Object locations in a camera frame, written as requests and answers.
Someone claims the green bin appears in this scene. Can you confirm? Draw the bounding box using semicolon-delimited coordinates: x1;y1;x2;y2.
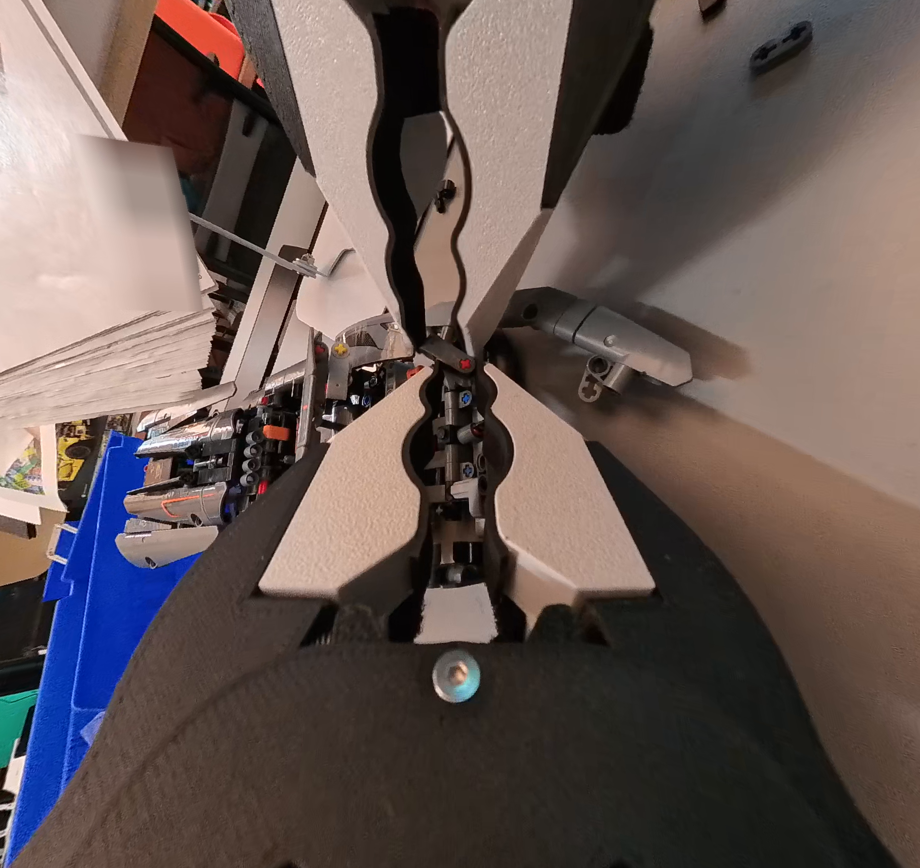
0;692;38;765

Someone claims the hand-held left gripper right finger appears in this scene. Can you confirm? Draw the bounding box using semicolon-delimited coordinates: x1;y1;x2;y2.
480;365;656;630

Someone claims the orange tray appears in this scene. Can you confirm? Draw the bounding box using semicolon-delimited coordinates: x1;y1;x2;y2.
153;0;249;86

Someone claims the colourful printed booklet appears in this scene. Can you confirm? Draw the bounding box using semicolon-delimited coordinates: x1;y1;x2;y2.
0;419;69;520

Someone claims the blue storage bin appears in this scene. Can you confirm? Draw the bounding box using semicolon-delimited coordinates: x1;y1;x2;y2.
0;428;217;865

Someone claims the white book stand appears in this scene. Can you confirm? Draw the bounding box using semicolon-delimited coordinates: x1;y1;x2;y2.
188;157;403;409

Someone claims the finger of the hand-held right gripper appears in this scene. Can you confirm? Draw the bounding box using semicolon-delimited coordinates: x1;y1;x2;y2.
261;0;432;352
444;0;582;350

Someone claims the grey lego car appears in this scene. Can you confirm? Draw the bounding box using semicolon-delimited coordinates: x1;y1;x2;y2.
115;308;518;589

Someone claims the grey lego fender assembly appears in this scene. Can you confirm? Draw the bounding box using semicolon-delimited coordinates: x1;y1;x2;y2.
496;286;694;403

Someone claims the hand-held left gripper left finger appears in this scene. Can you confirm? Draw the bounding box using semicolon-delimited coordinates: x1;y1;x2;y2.
256;365;438;621

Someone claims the small grey lego liftarm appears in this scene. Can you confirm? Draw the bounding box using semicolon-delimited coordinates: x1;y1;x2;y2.
749;20;815;75

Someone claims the open instruction booklet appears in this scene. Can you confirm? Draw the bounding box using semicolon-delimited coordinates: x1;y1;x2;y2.
0;0;220;427

